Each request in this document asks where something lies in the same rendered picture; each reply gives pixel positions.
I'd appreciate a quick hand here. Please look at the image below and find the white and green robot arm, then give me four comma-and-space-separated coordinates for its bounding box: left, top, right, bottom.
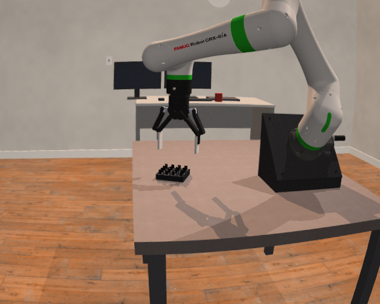
142, 0, 345, 162

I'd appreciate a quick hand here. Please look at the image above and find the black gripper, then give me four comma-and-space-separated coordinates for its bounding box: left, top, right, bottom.
152, 95, 205, 154

